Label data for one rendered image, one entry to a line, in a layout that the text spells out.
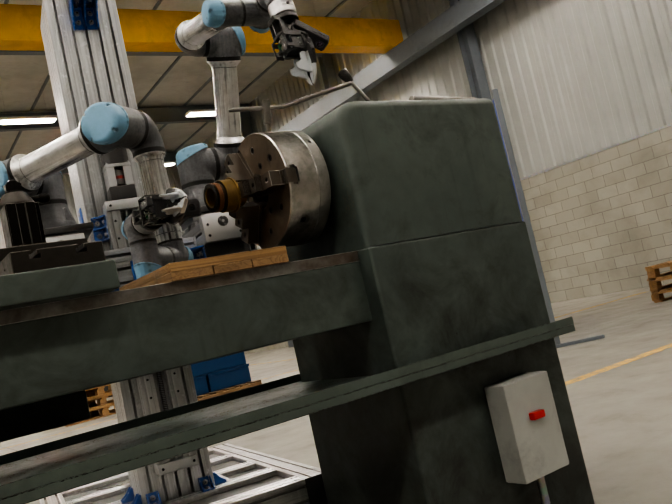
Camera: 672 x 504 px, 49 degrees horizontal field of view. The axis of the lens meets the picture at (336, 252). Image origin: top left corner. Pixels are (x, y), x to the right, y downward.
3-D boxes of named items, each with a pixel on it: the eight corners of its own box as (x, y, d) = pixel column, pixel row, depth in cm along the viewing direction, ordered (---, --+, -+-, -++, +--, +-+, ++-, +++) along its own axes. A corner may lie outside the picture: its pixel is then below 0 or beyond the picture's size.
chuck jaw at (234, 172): (261, 189, 202) (243, 160, 208) (266, 176, 199) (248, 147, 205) (225, 193, 196) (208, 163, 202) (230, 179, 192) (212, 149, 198)
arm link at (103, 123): (20, 207, 232) (154, 140, 211) (-20, 205, 218) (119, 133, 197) (10, 172, 233) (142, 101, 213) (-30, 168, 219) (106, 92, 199)
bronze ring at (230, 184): (229, 181, 198) (198, 185, 193) (245, 171, 191) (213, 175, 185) (237, 214, 198) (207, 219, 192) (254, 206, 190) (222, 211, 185)
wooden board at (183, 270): (226, 284, 206) (223, 270, 207) (289, 261, 177) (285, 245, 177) (121, 303, 189) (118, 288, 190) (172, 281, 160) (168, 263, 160)
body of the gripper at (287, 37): (277, 63, 203) (264, 26, 206) (303, 63, 208) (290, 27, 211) (289, 46, 197) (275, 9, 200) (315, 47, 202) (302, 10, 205)
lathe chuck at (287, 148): (264, 243, 217) (254, 136, 213) (325, 248, 191) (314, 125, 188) (237, 247, 212) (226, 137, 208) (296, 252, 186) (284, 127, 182)
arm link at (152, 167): (136, 122, 227) (172, 275, 222) (112, 116, 217) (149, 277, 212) (166, 109, 222) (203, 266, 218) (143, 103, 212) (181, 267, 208)
